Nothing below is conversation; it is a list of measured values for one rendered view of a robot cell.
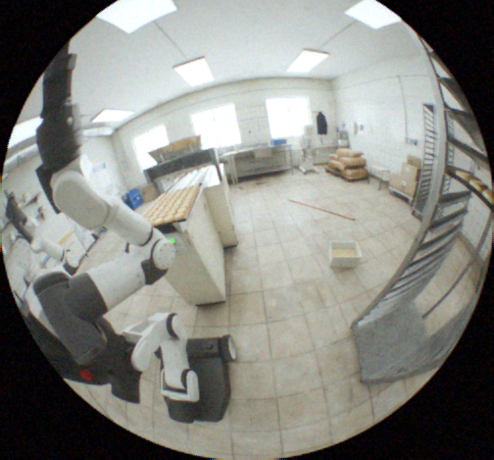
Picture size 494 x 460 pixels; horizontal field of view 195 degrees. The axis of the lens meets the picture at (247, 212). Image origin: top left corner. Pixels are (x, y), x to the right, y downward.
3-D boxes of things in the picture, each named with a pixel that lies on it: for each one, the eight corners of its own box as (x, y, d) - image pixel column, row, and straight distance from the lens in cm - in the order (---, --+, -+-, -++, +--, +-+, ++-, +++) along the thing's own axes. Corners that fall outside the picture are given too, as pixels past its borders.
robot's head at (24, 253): (28, 281, 50) (10, 249, 50) (26, 280, 60) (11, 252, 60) (39, 264, 51) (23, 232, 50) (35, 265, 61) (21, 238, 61)
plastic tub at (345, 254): (353, 252, 178) (357, 240, 168) (357, 268, 164) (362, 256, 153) (327, 251, 170) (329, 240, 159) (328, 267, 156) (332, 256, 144)
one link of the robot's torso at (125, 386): (148, 405, 77) (112, 400, 65) (125, 395, 86) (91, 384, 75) (150, 348, 75) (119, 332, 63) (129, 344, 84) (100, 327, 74)
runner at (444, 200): (441, 208, 55) (444, 198, 55) (435, 203, 56) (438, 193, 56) (473, 197, 116) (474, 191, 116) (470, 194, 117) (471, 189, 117)
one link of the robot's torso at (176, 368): (193, 394, 100) (172, 316, 85) (162, 388, 111) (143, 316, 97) (203, 383, 112) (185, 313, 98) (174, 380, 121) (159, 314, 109)
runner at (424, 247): (419, 256, 63) (423, 249, 61) (416, 250, 64) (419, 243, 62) (464, 226, 120) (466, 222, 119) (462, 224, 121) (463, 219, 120)
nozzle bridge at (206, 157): (166, 190, 186) (156, 164, 182) (222, 175, 167) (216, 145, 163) (154, 201, 157) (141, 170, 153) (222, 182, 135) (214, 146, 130)
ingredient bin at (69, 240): (77, 270, 425) (58, 242, 410) (71, 268, 485) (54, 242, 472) (90, 254, 437) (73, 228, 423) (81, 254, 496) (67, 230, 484)
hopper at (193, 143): (161, 162, 177) (157, 150, 177) (208, 147, 162) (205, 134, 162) (149, 166, 151) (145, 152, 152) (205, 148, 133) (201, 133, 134)
